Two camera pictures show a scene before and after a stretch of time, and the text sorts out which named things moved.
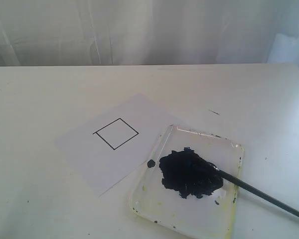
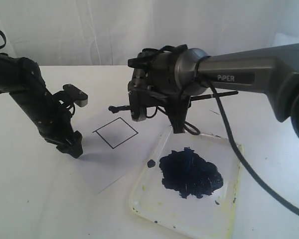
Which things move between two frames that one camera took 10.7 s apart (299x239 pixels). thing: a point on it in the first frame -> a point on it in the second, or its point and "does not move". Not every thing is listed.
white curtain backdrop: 56,33 does not move
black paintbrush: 297,210 -> 112,109
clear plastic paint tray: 181,186 does not move
